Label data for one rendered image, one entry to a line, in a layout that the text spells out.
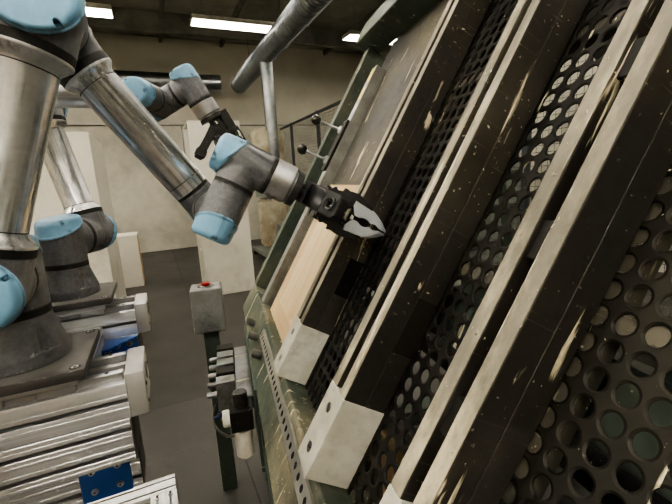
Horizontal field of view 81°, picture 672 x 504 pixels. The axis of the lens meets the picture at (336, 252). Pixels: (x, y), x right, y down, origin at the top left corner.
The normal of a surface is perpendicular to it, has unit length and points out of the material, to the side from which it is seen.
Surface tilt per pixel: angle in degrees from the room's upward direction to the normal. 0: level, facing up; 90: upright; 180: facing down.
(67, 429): 90
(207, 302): 90
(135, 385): 90
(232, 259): 90
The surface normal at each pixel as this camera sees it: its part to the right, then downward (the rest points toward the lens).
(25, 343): 0.69, -0.22
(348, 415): 0.27, 0.16
